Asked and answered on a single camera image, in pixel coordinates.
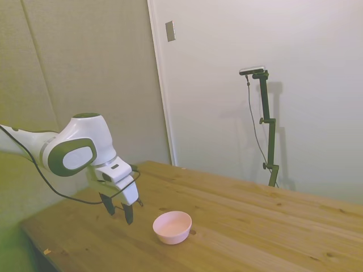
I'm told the grey wall switch plate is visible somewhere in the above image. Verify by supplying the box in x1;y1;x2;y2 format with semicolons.
165;20;177;43

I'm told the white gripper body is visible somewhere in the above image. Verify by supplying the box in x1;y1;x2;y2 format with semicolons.
87;157;141;206

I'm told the grey camera on stand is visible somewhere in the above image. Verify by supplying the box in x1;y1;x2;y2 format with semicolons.
239;65;267;77

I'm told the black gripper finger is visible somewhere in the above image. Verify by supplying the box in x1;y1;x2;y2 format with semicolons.
121;201;134;226
98;192;116;216

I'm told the black jointed camera stand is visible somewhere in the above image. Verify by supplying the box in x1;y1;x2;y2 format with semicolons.
252;71;280;188

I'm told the pink plastic bowl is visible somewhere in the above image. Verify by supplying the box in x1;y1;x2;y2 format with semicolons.
152;210;193;245

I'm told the white door frame trim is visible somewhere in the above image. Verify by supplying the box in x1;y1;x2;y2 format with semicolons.
146;0;179;167

